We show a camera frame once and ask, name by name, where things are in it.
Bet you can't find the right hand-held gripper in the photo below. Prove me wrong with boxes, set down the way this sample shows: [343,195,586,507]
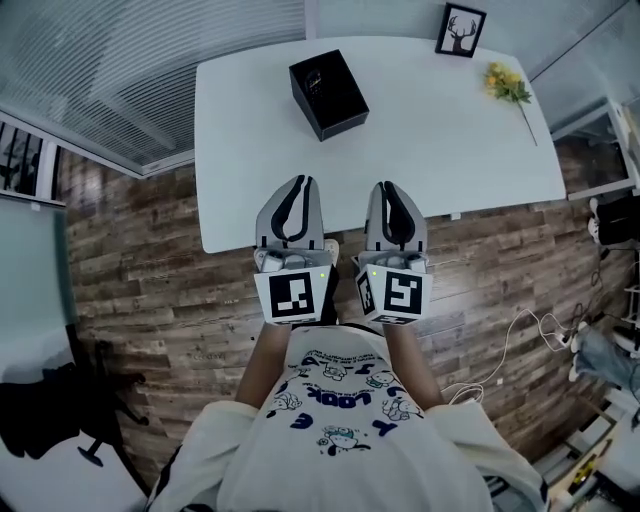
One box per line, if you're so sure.
[351,181,435,327]

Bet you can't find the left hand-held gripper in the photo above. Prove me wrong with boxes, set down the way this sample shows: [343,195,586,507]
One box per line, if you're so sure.
[252,175,334,327]

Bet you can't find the black box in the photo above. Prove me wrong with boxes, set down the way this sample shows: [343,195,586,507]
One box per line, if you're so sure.
[288,48,372,144]

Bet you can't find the person's left forearm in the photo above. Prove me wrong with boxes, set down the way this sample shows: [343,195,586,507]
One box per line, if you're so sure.
[234,322,292,408]

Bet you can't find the person's right forearm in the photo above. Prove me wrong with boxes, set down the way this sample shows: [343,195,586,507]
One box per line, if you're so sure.
[381,322,444,409]

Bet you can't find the person's black trousers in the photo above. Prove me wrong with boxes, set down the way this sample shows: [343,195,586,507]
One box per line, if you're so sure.
[319,263,342,326]
[588,194,640,247]

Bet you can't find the yellow artificial flower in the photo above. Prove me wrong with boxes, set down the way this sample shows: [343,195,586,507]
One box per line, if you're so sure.
[482,60,540,148]

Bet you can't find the black framed deer picture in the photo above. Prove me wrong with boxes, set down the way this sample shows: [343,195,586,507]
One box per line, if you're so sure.
[434,2,488,59]

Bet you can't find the white printed t-shirt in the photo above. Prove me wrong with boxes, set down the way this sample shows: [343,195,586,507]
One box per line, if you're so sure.
[219,324,494,512]

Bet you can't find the white side table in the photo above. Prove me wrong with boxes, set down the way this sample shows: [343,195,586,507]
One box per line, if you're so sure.
[549,97,640,202]

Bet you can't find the green glass panel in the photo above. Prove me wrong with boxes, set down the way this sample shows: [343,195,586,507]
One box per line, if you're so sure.
[0,196,79,387]

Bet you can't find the black metal railing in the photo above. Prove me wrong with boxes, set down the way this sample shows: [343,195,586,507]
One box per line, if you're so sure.
[0,122,59,199]

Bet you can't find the black office chair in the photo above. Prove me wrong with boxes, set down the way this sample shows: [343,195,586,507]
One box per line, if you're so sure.
[0,339,152,469]

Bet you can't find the white cable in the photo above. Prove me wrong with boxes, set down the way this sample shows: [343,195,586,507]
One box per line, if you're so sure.
[443,307,581,407]

